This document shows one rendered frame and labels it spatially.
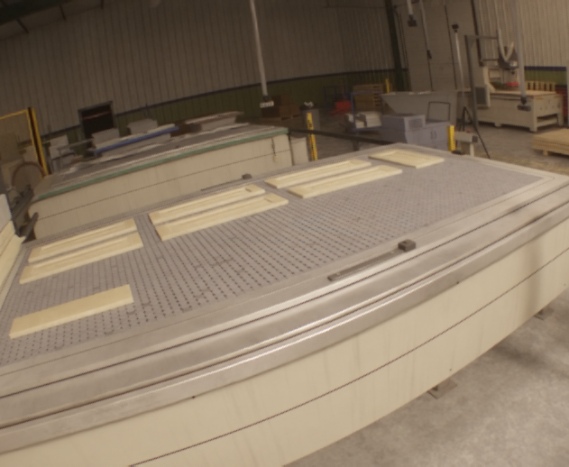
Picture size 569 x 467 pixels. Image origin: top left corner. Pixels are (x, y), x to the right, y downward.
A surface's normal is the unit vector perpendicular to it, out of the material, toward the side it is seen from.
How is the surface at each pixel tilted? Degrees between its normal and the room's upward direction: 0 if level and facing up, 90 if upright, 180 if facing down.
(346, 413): 90
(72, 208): 90
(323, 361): 90
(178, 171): 90
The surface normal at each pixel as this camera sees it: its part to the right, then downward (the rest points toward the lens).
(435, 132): 0.44, 0.25
